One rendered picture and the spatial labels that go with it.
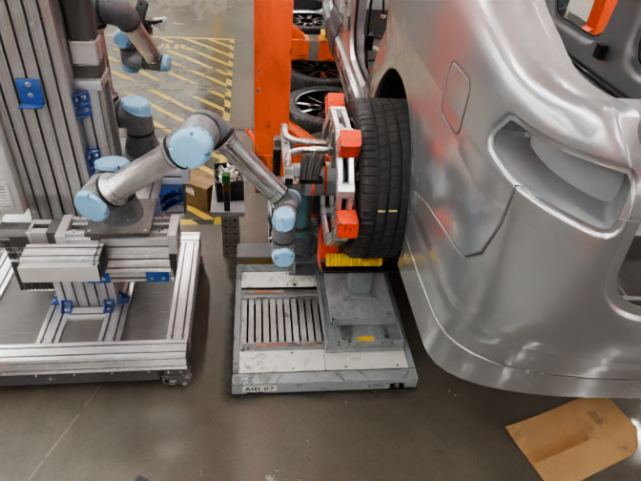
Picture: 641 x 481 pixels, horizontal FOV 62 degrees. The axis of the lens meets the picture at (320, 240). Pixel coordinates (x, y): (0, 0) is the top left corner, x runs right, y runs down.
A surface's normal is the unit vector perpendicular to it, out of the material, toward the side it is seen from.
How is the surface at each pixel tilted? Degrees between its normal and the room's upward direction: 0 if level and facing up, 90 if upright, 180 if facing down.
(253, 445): 0
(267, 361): 0
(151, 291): 0
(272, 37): 90
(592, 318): 90
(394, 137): 31
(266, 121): 90
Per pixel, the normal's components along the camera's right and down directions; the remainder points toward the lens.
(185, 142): 0.01, 0.55
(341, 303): 0.07, -0.79
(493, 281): -0.73, 0.37
